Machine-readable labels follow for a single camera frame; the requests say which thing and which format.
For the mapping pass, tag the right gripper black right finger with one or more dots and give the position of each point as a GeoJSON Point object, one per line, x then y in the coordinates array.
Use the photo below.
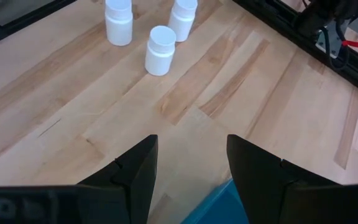
{"type": "Point", "coordinates": [253, 174]}

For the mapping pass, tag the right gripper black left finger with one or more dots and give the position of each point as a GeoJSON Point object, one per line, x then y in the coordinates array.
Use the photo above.
{"type": "Point", "coordinates": [138, 174]}

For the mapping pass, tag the white cup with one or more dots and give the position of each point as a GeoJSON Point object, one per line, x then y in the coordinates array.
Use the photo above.
{"type": "Point", "coordinates": [182, 25]}
{"type": "Point", "coordinates": [160, 56]}

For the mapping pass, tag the white pill bottle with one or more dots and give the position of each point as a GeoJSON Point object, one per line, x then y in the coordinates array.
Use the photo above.
{"type": "Point", "coordinates": [118, 28]}

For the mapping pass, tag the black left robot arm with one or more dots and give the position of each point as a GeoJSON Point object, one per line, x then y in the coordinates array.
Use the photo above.
{"type": "Point", "coordinates": [322, 11]}

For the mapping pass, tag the teal plastic basket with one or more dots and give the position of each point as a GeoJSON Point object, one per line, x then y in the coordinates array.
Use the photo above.
{"type": "Point", "coordinates": [219, 208]}

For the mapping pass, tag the red tag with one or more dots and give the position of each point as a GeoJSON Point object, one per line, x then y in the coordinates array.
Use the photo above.
{"type": "Point", "coordinates": [357, 44]}

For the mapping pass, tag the black aluminium table frame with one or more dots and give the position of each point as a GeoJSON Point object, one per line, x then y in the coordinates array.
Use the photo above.
{"type": "Point", "coordinates": [272, 15]}

